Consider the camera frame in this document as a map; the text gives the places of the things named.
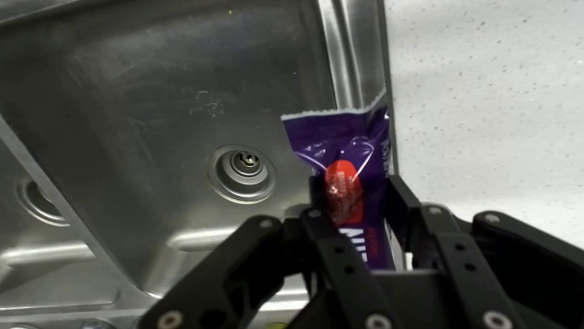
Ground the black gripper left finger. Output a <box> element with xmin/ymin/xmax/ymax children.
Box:
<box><xmin>136</xmin><ymin>174</ymin><xmax>404</xmax><ymax>329</ymax></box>

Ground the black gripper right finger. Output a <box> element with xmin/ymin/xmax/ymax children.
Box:
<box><xmin>381</xmin><ymin>174</ymin><xmax>584</xmax><ymax>329</ymax></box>

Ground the purple snack packet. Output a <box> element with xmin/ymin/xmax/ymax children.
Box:
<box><xmin>278</xmin><ymin>102</ymin><xmax>397</xmax><ymax>274</ymax></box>

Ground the stainless steel double sink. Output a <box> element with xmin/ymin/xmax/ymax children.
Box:
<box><xmin>0</xmin><ymin>0</ymin><xmax>397</xmax><ymax>329</ymax></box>

